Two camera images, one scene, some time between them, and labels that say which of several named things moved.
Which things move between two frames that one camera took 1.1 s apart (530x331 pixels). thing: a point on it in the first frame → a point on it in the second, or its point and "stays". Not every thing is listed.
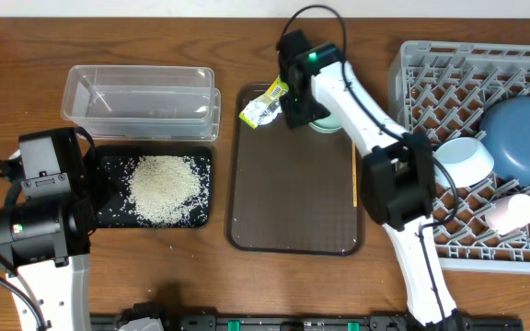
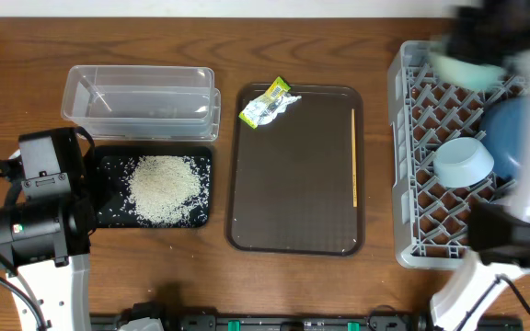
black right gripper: x=294 y=107 → x=464 y=47
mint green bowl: x=327 y=125 → x=465 y=74
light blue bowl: x=467 y=161 stays
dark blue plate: x=523 y=133 stays
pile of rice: x=164 y=189 stays
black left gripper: x=86 y=171 stays
